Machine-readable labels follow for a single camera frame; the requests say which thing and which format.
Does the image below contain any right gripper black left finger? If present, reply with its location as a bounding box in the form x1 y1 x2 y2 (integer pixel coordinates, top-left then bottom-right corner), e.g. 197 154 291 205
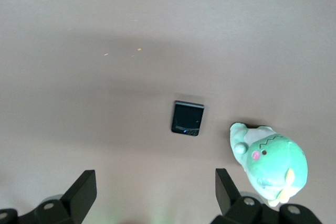
0 170 98 224

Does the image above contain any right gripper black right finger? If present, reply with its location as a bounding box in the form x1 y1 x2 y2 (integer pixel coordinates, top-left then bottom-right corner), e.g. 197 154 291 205
211 168 321 224

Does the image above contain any black phone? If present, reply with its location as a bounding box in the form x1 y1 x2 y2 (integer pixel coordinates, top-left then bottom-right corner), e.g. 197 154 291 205
171 100 205 137

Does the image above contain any green dinosaur plush toy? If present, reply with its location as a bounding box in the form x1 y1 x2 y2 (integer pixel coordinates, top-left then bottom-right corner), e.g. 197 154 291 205
229 122 308 207

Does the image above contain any brown table cover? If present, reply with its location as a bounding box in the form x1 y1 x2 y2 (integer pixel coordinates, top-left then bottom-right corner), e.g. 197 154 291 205
0 0 336 224

